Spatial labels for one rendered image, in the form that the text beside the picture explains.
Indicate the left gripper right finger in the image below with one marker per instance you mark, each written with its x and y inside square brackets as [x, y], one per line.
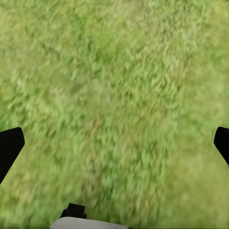
[222, 142]

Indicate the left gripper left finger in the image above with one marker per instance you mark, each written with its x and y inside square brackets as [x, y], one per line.
[11, 143]

